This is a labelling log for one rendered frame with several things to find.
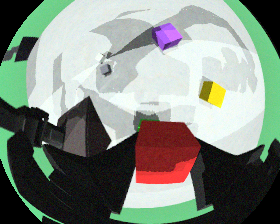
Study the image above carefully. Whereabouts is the purple block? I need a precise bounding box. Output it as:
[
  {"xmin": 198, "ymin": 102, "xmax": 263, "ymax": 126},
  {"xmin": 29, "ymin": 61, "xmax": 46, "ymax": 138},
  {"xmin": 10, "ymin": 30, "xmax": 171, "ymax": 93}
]
[{"xmin": 152, "ymin": 23, "xmax": 183, "ymax": 51}]

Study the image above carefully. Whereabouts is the red block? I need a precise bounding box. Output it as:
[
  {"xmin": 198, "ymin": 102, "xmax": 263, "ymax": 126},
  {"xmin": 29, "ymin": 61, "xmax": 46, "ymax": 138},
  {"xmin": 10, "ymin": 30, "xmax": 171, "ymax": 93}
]
[{"xmin": 135, "ymin": 120, "xmax": 201, "ymax": 184}]

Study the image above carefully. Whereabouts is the yellow block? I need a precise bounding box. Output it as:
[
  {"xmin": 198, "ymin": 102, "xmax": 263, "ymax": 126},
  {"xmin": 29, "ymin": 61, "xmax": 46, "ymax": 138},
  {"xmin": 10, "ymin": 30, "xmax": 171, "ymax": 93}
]
[{"xmin": 199, "ymin": 81, "xmax": 226, "ymax": 108}]

